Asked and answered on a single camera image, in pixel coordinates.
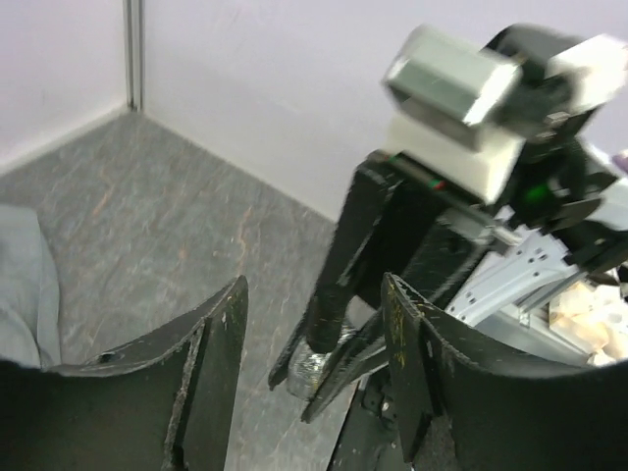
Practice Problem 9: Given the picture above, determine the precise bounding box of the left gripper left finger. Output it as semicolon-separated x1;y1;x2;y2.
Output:
1;277;248;471

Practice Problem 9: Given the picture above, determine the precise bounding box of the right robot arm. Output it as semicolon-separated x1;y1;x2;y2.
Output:
268;24;627;421

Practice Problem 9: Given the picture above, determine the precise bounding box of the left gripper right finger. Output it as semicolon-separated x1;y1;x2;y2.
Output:
381;274;627;470

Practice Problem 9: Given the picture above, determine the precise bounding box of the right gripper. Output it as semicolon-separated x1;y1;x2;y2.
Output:
268;151;486;424

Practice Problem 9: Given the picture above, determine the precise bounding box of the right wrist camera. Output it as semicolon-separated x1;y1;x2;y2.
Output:
382;26;524;204

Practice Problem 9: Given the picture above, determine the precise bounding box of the grey shirt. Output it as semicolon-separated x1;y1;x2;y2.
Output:
1;205;62;368

